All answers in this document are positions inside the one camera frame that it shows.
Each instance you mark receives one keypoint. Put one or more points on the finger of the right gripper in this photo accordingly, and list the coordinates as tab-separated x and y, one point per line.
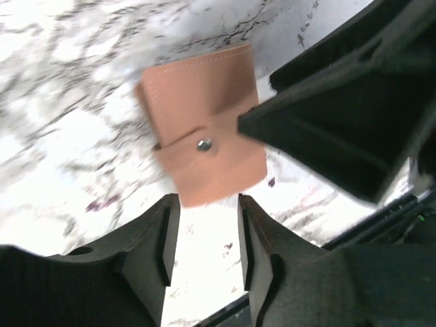
356	122
367	43

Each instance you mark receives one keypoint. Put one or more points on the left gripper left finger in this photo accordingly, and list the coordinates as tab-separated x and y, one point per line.
119	279

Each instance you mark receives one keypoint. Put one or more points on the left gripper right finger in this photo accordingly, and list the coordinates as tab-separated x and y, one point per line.
292	282

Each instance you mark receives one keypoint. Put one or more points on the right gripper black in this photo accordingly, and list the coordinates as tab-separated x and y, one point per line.
409	219

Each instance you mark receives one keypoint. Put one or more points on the brown leather card holder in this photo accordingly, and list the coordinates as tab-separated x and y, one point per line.
193	106

